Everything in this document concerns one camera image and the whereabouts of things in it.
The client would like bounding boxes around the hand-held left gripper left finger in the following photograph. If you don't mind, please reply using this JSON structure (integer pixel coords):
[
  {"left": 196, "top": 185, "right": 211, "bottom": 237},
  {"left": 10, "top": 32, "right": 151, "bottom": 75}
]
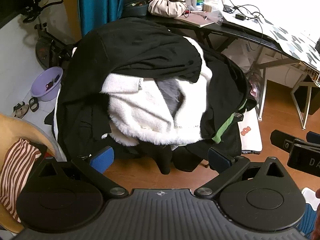
[{"left": 30, "top": 146, "right": 128, "bottom": 198}]

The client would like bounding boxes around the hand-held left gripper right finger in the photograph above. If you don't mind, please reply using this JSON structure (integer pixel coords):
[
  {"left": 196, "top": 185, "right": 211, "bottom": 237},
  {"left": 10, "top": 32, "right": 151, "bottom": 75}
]
[{"left": 194, "top": 147, "right": 292, "bottom": 198}]

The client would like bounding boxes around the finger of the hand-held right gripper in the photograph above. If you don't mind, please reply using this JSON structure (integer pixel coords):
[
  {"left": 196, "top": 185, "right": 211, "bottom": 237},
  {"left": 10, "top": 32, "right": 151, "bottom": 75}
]
[
  {"left": 270, "top": 129, "right": 311, "bottom": 156},
  {"left": 306, "top": 131, "right": 320, "bottom": 143}
]

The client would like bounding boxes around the white case with orange sticker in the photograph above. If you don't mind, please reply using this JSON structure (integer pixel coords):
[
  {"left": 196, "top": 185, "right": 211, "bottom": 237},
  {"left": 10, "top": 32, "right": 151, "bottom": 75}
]
[{"left": 237, "top": 107, "right": 263, "bottom": 155}]

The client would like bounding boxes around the white table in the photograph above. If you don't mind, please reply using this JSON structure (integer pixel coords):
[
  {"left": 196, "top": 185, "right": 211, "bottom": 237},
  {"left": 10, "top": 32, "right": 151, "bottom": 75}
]
[{"left": 257, "top": 59, "right": 320, "bottom": 130}]

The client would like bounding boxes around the dark cloth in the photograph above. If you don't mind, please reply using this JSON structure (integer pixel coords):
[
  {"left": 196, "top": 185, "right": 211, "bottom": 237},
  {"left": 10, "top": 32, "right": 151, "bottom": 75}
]
[{"left": 44, "top": 90, "right": 209, "bottom": 176}]

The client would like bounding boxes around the black jacket with green stripe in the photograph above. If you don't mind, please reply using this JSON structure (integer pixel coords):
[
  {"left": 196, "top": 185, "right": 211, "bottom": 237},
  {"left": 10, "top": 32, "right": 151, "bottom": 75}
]
[{"left": 199, "top": 52, "right": 258, "bottom": 164}]

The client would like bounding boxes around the pink plastic bag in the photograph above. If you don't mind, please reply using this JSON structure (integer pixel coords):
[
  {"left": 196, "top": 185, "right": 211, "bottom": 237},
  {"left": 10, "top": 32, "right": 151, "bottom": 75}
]
[{"left": 249, "top": 72, "right": 263, "bottom": 98}]

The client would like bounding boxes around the white fluffy coat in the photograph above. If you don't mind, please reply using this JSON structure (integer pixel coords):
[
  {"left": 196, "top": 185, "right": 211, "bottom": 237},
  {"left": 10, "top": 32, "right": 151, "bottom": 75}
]
[{"left": 100, "top": 36, "right": 213, "bottom": 147}]

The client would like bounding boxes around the beige wooden chair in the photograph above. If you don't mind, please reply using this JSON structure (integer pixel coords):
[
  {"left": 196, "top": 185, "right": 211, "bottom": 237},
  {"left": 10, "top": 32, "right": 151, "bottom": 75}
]
[{"left": 0, "top": 113, "right": 57, "bottom": 233}]

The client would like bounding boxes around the black slipper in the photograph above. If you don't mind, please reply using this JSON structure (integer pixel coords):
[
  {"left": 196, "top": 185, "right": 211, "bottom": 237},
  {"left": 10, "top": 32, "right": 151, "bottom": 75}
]
[{"left": 28, "top": 97, "right": 40, "bottom": 113}]

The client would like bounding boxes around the brown striped cloth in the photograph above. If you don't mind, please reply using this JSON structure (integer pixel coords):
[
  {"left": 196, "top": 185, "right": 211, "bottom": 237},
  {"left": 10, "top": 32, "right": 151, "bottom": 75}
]
[{"left": 0, "top": 138, "right": 42, "bottom": 223}]

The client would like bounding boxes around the purple plastic basin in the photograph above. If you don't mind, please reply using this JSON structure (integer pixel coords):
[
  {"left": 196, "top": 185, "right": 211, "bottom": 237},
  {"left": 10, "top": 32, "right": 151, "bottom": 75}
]
[{"left": 31, "top": 66, "right": 63, "bottom": 102}]

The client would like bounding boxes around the white cardboard box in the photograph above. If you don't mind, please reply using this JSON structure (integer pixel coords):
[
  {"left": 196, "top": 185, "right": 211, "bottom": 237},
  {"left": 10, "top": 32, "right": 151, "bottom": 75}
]
[{"left": 225, "top": 39, "right": 266, "bottom": 73}]

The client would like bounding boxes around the beige sandal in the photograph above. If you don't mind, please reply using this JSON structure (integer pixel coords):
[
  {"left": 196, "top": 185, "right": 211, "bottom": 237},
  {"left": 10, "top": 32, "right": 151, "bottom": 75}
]
[{"left": 11, "top": 101, "right": 30, "bottom": 119}]

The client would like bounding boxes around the patterned tablecloth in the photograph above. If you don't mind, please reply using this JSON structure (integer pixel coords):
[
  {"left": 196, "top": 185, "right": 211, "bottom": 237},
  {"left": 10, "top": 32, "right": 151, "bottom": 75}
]
[{"left": 222, "top": 9, "right": 320, "bottom": 67}]

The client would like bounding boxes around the black exercise bike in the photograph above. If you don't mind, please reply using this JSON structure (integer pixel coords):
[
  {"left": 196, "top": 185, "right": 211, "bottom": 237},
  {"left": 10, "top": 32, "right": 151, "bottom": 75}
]
[{"left": 22, "top": 1, "right": 77, "bottom": 71}]

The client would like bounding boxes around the black desk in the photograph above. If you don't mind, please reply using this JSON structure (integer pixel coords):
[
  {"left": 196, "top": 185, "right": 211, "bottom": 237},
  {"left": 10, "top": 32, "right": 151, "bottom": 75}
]
[{"left": 140, "top": 12, "right": 303, "bottom": 65}]

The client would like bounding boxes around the brown notebook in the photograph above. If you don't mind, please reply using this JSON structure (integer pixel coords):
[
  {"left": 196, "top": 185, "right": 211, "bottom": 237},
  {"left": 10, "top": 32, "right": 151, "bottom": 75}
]
[{"left": 174, "top": 11, "right": 216, "bottom": 28}]

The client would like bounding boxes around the dark green case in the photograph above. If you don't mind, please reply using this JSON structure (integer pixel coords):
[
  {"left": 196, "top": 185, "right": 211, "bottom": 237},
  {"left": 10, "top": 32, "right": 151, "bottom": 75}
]
[{"left": 122, "top": 0, "right": 161, "bottom": 18}]

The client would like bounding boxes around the teal curtain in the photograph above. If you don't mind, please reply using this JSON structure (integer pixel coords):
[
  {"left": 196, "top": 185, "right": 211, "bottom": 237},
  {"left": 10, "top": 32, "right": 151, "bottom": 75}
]
[{"left": 76, "top": 0, "right": 128, "bottom": 37}]

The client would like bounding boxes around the yellow curtain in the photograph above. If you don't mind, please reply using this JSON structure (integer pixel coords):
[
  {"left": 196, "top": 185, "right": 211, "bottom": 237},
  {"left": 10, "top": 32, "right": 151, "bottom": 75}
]
[{"left": 58, "top": 0, "right": 83, "bottom": 43}]

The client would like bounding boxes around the beige pouch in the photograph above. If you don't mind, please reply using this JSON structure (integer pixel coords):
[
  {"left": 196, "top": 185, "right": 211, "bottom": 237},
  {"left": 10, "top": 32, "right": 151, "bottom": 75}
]
[{"left": 147, "top": 0, "right": 188, "bottom": 18}]

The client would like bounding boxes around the white wire basket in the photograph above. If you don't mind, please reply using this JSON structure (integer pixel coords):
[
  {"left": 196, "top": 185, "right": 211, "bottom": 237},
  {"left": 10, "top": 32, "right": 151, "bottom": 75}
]
[{"left": 304, "top": 67, "right": 320, "bottom": 88}]

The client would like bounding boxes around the black cable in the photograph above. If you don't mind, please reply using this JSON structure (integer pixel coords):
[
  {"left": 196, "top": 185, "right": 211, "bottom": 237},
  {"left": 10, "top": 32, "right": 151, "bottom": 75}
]
[{"left": 222, "top": 0, "right": 266, "bottom": 48}]

